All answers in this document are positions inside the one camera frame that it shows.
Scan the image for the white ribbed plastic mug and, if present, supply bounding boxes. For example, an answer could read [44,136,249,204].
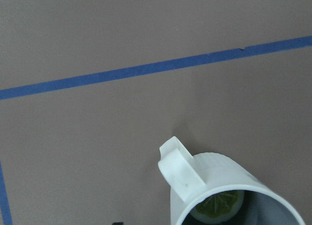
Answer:
[158,136,305,225]

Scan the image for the brown table mat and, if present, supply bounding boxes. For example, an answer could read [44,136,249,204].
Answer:
[0,0,312,225]

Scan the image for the yellow lemon slices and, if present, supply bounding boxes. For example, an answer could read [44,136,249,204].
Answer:
[190,190,245,225]

